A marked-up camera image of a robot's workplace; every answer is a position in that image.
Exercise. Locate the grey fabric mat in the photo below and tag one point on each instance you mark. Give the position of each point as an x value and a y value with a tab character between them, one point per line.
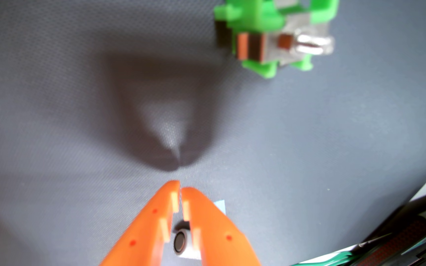
50	111

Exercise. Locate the blue tape piece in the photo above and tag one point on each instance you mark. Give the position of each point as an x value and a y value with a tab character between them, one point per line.
220	206

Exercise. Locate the white cylindrical battery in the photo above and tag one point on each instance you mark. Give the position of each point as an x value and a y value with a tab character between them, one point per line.
179	242

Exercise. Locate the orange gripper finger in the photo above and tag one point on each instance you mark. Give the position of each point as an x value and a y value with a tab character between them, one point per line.
142	236
220	244

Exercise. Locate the black device with red mesh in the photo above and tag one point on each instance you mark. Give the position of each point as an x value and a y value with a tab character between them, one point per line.
401	240

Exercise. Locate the green battery holder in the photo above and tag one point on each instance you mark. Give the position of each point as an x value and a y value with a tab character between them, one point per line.
257	14

